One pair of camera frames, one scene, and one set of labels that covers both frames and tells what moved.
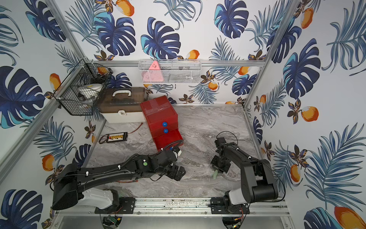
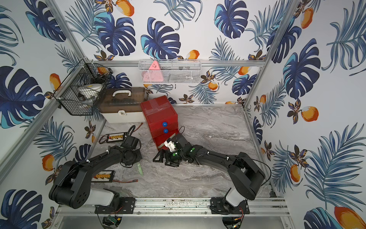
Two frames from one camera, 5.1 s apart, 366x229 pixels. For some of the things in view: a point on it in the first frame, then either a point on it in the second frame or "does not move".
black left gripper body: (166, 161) → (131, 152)
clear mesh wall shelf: (170, 71) does not move
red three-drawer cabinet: (163, 120) does not move
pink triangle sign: (153, 74) does not move
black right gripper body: (219, 164) → (174, 157)
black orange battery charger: (117, 137) does not move
